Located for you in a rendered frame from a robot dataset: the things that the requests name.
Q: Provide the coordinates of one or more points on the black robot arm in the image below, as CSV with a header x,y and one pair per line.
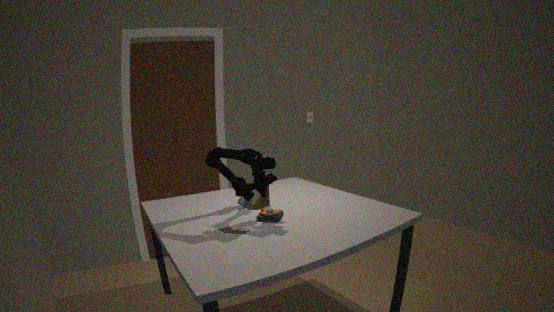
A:
x,y
246,156

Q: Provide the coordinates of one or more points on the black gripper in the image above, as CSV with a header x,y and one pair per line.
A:
x,y
261,188

